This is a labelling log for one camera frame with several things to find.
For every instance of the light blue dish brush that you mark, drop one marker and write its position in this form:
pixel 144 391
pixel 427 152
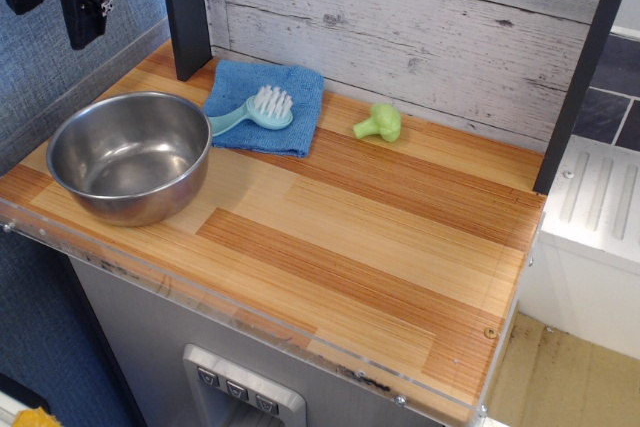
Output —
pixel 269 108

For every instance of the silver metal bowl pan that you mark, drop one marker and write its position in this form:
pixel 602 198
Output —
pixel 133 159

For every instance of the blue microfiber cloth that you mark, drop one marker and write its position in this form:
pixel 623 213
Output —
pixel 236 81

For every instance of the clear acrylic edge guard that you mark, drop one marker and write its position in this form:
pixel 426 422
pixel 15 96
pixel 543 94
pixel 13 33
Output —
pixel 405 299

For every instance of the green toy broccoli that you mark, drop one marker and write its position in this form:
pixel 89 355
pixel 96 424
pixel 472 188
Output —
pixel 385 120

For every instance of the grey toy cabinet front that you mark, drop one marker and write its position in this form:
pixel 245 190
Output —
pixel 147 329

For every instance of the silver dispenser button panel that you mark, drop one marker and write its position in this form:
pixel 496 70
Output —
pixel 227 394

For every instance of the yellow object at corner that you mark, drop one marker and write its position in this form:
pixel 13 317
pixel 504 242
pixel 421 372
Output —
pixel 35 418

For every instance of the white toy sink drainboard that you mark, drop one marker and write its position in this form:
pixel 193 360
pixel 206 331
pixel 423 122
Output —
pixel 583 271

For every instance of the dark left shelf post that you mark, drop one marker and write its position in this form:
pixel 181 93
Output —
pixel 189 35

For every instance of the dark shelf post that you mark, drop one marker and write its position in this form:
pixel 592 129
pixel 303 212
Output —
pixel 594 45
pixel 189 35

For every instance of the dark right shelf post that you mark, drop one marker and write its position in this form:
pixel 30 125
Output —
pixel 594 45

